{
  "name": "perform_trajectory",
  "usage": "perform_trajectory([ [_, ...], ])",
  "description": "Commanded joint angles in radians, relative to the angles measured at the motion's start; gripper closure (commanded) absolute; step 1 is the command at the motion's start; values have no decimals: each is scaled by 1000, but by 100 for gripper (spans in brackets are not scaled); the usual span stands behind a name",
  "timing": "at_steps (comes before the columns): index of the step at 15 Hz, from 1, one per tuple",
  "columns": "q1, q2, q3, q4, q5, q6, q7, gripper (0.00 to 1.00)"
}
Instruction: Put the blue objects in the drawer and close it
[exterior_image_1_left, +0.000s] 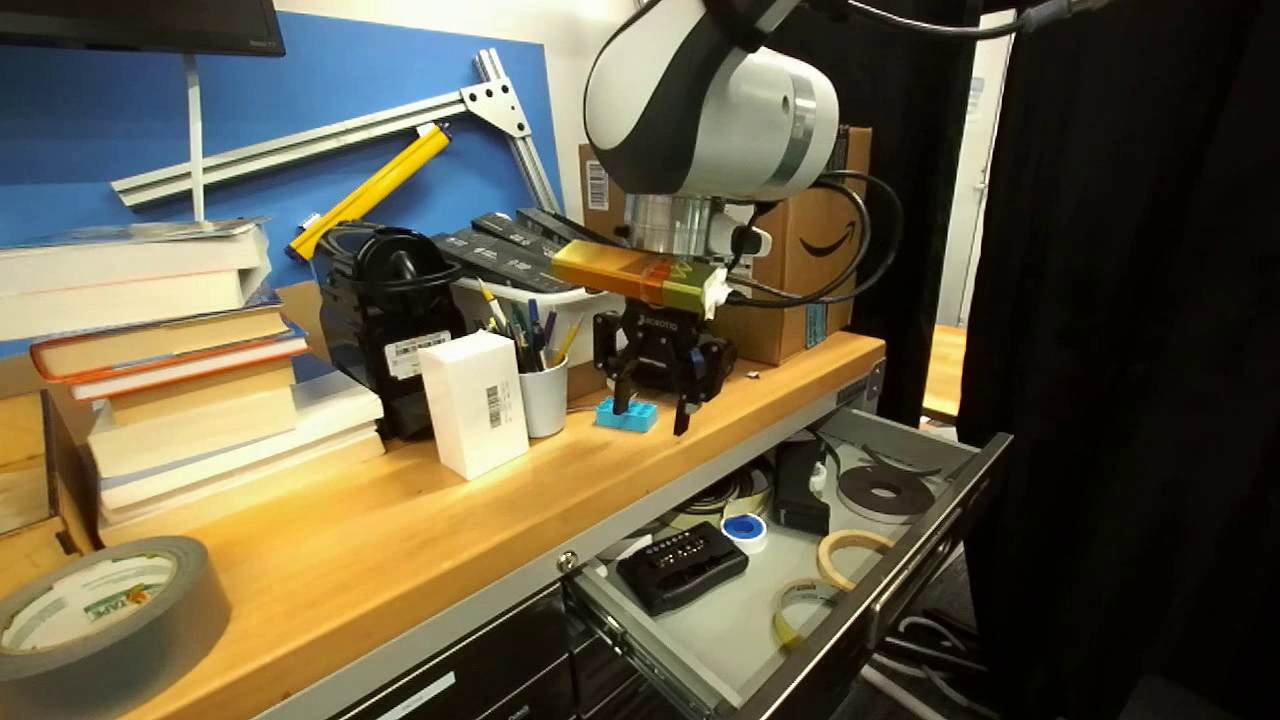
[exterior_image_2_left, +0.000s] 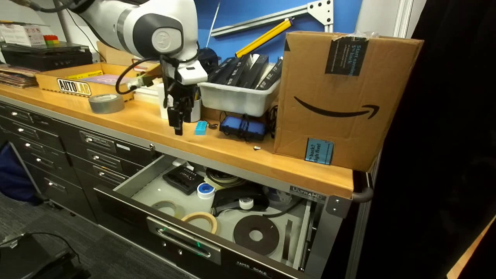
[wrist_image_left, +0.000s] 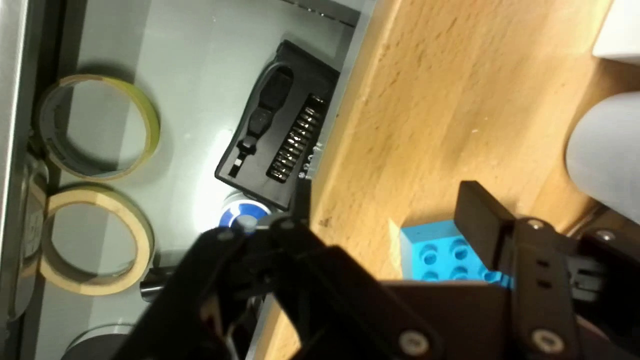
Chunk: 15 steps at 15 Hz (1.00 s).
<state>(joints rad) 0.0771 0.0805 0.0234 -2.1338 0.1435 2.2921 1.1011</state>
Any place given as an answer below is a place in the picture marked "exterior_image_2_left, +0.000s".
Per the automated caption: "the small white tape roll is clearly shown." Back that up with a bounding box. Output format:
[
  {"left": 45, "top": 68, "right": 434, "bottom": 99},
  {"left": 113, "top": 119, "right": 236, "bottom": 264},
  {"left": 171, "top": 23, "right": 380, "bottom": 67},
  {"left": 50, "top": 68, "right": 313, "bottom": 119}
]
[{"left": 237, "top": 195, "right": 256, "bottom": 212}]

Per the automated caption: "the blue pin board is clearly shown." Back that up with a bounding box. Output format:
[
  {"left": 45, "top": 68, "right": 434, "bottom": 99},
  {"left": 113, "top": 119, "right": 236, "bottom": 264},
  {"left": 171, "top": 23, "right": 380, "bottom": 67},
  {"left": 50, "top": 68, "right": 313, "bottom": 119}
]
[{"left": 194, "top": 0, "right": 365, "bottom": 67}]

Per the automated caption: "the yellow bar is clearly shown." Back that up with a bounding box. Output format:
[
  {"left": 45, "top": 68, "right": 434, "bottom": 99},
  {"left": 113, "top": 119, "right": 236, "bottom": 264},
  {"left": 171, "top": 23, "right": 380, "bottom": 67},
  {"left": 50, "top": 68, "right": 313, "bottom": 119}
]
[{"left": 234, "top": 17, "right": 295, "bottom": 61}]

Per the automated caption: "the dark blue black case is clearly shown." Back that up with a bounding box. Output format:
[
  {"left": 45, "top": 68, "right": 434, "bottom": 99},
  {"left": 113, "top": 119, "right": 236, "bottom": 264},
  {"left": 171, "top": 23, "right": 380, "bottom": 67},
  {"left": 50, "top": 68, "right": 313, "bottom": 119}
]
[{"left": 219, "top": 113, "right": 270, "bottom": 143}]

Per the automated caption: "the black flat device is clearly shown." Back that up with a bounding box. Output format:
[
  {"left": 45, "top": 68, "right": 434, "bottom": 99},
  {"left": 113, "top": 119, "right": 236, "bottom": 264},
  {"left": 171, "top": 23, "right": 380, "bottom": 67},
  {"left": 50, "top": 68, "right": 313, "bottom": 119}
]
[{"left": 0, "top": 42, "right": 96, "bottom": 73}]

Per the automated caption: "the black tape dispenser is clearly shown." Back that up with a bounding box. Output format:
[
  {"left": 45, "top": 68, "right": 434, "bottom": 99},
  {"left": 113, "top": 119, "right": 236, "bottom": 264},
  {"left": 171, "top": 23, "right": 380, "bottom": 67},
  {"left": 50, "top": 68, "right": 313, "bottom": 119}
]
[{"left": 210, "top": 181, "right": 272, "bottom": 217}]

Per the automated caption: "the silver aluminium rail bracket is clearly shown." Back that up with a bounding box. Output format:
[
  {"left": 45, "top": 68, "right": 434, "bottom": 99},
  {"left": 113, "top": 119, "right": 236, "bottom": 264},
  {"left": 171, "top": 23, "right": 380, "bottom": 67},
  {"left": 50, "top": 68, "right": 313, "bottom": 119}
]
[{"left": 210, "top": 0, "right": 335, "bottom": 39}]

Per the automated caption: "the brown Amazon cardboard box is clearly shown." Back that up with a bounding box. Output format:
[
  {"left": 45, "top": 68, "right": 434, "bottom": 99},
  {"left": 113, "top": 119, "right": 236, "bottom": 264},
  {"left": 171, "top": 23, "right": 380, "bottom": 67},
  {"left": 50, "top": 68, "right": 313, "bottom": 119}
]
[{"left": 272, "top": 30, "right": 425, "bottom": 174}]

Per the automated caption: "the black drawer cabinet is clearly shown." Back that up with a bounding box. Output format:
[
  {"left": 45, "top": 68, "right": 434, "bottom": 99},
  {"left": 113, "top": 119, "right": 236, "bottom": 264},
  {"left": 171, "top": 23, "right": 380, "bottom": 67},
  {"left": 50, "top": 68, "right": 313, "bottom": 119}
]
[{"left": 0, "top": 99, "right": 162, "bottom": 223}]

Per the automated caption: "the light blue small block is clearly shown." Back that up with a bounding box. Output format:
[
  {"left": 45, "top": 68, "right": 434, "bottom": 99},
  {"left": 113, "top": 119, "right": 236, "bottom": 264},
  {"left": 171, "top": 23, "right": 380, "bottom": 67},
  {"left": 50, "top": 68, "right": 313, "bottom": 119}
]
[{"left": 194, "top": 119, "right": 211, "bottom": 138}]

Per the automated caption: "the beige masking tape roll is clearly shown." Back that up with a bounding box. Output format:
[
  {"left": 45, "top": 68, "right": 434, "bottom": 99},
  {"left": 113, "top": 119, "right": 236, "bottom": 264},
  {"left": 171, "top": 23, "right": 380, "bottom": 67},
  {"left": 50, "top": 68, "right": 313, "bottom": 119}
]
[{"left": 180, "top": 211, "right": 220, "bottom": 236}]

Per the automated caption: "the black bag on floor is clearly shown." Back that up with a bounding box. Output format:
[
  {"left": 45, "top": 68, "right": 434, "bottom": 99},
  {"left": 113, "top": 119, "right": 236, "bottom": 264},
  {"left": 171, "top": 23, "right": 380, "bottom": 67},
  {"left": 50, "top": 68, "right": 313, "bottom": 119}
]
[{"left": 0, "top": 231, "right": 93, "bottom": 279}]

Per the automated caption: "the black tape roll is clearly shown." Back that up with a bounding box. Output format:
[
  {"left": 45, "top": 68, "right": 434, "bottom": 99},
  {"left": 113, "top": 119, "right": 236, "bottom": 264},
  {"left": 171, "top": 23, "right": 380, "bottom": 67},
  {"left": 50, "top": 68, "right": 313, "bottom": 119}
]
[{"left": 233, "top": 214, "right": 281, "bottom": 257}]

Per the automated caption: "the grey bin with black items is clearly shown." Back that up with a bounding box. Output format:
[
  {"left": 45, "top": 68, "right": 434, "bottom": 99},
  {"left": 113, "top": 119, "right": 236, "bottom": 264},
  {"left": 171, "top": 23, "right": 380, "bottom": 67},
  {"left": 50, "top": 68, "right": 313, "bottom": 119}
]
[{"left": 197, "top": 53, "right": 286, "bottom": 119}]

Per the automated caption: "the blue white tape roll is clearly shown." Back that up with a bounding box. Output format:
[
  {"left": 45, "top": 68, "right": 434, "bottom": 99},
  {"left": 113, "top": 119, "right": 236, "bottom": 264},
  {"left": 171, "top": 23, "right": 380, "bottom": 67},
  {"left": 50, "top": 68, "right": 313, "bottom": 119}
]
[{"left": 196, "top": 181, "right": 217, "bottom": 202}]

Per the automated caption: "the black flat box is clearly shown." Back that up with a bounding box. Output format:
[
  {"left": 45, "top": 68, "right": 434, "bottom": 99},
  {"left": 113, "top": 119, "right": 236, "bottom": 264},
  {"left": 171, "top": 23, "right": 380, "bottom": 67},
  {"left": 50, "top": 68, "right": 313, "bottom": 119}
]
[{"left": 163, "top": 166, "right": 206, "bottom": 197}]

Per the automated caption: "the grey metal drawer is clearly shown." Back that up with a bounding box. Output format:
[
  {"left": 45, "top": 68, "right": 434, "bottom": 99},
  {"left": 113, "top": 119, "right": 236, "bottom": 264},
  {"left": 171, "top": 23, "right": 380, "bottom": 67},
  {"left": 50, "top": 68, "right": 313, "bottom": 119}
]
[{"left": 93, "top": 154, "right": 360, "bottom": 279}]

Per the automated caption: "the dark blue chair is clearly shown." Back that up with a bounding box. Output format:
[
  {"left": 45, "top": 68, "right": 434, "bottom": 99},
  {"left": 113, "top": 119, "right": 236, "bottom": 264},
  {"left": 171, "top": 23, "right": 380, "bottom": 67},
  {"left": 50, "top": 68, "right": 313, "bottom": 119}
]
[{"left": 0, "top": 140, "right": 44, "bottom": 205}]

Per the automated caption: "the grey duct tape roll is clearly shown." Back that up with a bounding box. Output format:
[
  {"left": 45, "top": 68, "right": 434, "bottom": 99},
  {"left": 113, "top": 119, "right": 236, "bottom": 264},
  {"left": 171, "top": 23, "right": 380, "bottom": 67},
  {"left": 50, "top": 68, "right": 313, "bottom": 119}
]
[{"left": 87, "top": 92, "right": 126, "bottom": 116}]

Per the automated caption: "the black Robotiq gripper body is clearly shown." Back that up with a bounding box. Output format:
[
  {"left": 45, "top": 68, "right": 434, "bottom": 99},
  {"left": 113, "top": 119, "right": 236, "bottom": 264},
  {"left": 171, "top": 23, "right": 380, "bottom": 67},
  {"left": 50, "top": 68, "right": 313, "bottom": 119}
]
[{"left": 163, "top": 57, "right": 202, "bottom": 115}]

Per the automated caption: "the black curtain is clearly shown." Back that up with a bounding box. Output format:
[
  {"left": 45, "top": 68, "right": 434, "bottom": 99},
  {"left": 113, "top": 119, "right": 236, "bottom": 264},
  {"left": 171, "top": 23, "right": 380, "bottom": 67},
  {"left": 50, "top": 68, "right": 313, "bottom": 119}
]
[{"left": 355, "top": 0, "right": 496, "bottom": 279}]

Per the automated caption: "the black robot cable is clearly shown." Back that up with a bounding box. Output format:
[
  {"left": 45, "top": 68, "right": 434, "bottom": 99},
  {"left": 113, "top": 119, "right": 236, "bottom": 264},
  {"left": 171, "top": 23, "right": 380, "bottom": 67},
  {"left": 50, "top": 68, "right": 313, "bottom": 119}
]
[{"left": 113, "top": 56, "right": 163, "bottom": 98}]

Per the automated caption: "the pale grey tape roll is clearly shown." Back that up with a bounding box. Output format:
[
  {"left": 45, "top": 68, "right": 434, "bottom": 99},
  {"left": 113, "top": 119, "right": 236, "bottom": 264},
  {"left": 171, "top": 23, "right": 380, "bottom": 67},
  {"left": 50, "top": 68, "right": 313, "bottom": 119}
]
[{"left": 151, "top": 198, "right": 186, "bottom": 220}]

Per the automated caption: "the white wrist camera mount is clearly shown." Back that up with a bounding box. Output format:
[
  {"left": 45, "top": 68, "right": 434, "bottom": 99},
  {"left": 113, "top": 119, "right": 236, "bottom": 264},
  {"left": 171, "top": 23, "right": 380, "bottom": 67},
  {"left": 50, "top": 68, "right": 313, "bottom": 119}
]
[{"left": 177, "top": 59, "right": 211, "bottom": 88}]

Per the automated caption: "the yellow cardboard tray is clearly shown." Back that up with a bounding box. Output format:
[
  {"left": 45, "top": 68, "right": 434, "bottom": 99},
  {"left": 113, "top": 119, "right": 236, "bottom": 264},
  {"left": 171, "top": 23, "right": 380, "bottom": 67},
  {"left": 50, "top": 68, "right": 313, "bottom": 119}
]
[{"left": 34, "top": 62, "right": 163, "bottom": 101}]

